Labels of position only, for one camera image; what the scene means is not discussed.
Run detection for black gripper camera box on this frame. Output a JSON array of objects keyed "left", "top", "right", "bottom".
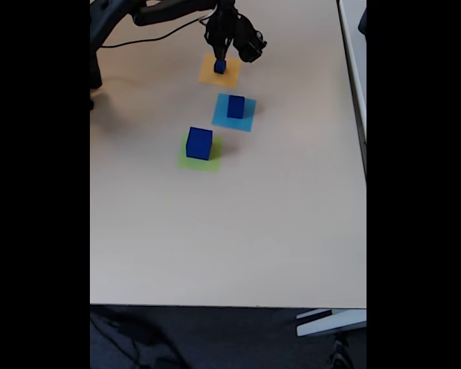
[{"left": 234, "top": 17, "right": 268, "bottom": 64}]

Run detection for orange paper square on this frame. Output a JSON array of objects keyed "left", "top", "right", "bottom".
[{"left": 198, "top": 52, "right": 242, "bottom": 88}]

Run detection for black floor cables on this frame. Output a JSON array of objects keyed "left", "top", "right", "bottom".
[{"left": 90, "top": 307, "right": 185, "bottom": 369}]

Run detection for large blue cube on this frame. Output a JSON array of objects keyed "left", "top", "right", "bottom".
[{"left": 185, "top": 126, "right": 214, "bottom": 161}]

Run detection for white table foot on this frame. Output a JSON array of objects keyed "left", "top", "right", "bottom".
[{"left": 295, "top": 308, "right": 367, "bottom": 338}]

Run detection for green paper square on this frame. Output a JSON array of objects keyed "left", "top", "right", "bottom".
[{"left": 177, "top": 132, "right": 224, "bottom": 173}]

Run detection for blue paper square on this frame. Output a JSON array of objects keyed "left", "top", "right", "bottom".
[{"left": 211, "top": 92, "right": 257, "bottom": 133}]

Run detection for medium blue cube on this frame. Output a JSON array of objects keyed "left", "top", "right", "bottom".
[{"left": 227, "top": 95, "right": 246, "bottom": 118}]

